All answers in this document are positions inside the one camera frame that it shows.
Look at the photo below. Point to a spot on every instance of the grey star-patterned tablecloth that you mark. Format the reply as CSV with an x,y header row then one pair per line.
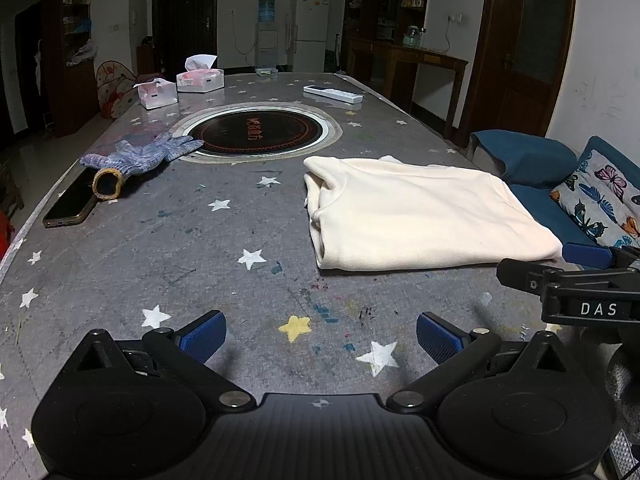
x,y
175,260

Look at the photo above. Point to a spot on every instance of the white power strip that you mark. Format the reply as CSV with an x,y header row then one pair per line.
x,y
332,94

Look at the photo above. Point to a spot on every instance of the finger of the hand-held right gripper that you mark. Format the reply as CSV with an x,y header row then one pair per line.
x,y
520,272
587,256

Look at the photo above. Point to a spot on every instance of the cream sweatshirt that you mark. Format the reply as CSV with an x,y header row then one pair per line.
x,y
425,210

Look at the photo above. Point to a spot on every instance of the white water dispenser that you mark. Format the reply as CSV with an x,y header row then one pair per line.
x,y
266,47

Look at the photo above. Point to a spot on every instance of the small white pink tissue box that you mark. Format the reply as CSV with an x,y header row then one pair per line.
x,y
157,95

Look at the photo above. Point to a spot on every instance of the brown door with glass panel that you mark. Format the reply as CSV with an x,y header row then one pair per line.
x,y
520,50

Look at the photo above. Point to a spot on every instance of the small clear plastic container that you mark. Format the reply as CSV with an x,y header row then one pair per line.
x,y
266,71

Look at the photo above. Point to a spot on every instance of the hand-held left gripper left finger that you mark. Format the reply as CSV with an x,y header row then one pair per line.
x,y
202,336

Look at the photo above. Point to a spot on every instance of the red plastic stool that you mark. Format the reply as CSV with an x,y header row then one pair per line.
x,y
5,232

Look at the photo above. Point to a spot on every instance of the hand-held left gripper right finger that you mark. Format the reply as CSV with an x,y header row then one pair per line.
x,y
437,342

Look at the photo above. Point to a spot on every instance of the colourful patterned play tent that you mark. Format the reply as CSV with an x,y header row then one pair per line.
x,y
115,90

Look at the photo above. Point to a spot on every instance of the round black induction cooktop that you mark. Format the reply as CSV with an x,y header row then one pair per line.
x,y
260,132

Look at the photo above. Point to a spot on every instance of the blue sofa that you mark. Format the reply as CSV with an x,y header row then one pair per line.
x,y
525,157

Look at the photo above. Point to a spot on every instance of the dark smartphone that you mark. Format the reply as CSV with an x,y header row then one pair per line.
x,y
70,202

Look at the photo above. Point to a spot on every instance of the dark wooden display cabinet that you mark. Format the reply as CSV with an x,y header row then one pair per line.
x,y
70,60

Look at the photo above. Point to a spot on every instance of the blue water jug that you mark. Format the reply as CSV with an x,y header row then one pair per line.
x,y
267,11

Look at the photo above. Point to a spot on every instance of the teal glass jar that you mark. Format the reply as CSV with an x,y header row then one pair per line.
x,y
412,37

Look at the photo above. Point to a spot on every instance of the tall dark bookshelf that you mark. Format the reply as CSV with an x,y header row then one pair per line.
x,y
385,0

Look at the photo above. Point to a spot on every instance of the white refrigerator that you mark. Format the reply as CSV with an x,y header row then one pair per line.
x,y
310,30

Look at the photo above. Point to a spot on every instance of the blue knitted work glove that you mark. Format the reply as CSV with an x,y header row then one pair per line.
x,y
140,155

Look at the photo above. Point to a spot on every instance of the dark wooden entrance door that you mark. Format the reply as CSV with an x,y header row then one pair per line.
x,y
185,20

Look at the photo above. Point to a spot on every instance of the butterfly print cushion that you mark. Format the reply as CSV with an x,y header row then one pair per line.
x,y
600,195

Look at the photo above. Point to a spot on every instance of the large white pink tissue box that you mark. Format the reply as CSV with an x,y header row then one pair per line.
x,y
200,80

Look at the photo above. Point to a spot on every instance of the dark wooden desk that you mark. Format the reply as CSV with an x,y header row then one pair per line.
x,y
410,57

